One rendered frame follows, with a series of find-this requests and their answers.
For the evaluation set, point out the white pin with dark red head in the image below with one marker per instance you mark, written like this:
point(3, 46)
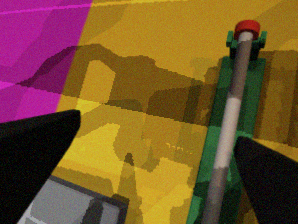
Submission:
point(245, 32)

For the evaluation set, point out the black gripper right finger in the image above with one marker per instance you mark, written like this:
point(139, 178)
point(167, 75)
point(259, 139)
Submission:
point(270, 180)

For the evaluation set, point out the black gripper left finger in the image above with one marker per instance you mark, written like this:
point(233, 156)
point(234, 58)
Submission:
point(30, 149)

